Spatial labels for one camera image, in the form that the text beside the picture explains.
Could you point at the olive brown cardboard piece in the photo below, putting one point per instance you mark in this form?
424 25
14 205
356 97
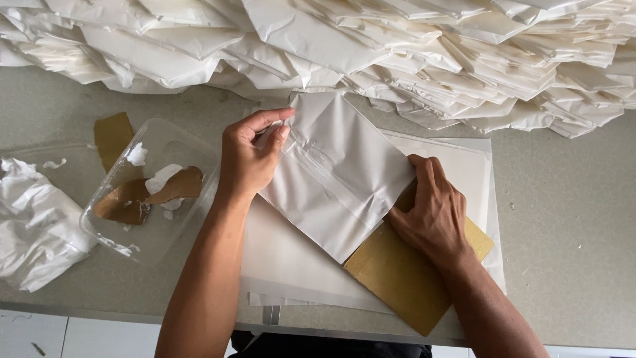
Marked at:
113 137

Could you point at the person's right hand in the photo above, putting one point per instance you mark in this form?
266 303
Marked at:
439 219

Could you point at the crumpled white plastic bag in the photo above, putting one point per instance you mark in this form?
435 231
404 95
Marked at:
35 228

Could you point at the person's dark clothing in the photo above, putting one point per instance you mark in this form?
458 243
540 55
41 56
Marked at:
328 346

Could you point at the brown cardboard template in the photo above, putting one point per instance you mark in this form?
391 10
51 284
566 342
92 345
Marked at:
397 281

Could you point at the stack of white paper sheets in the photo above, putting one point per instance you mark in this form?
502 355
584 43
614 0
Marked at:
288 258

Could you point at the pile of white paper bags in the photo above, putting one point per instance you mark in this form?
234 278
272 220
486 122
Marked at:
318 44

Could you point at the white cabinet front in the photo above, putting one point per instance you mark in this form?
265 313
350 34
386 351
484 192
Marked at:
99 338

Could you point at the white paper bag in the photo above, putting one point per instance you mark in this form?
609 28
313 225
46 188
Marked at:
338 174

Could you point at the large white glue blob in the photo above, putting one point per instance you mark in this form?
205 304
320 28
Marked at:
161 178

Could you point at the clear plastic container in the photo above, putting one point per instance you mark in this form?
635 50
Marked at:
164 144

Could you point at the person's left hand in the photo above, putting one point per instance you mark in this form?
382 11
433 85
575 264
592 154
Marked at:
243 159

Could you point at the dark brown cardboard scrap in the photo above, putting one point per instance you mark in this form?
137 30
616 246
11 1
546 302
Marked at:
119 204

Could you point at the light brown cardboard scrap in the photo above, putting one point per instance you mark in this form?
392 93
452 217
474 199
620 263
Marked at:
181 185

